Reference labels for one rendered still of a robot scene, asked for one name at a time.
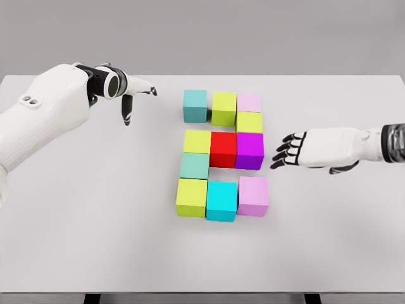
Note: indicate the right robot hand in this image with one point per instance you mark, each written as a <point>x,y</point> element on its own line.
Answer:
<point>329,147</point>

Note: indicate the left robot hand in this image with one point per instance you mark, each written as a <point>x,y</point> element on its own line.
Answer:
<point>138,85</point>

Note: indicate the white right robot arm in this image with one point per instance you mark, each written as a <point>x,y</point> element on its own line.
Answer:
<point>384,142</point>

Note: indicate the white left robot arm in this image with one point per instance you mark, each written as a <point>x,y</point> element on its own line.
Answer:
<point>47,114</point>

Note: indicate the teal cube block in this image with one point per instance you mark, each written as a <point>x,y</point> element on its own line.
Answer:
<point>194,106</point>

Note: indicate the purple cube block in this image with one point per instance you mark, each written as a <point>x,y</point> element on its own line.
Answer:
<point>249,151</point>

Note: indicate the yellow-green cube block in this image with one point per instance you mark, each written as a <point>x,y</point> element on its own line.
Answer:
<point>249,122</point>
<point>196,141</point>
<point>224,109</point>
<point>191,198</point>

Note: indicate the pink cube block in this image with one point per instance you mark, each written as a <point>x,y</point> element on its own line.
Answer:
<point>249,102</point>
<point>252,196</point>

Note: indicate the mint green cube block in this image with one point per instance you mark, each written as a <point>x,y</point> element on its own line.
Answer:
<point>194,165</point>

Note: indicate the red cube block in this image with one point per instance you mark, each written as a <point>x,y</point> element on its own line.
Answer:
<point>223,149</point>

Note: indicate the cyan cube block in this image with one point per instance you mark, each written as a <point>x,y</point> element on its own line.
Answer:
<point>221,201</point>

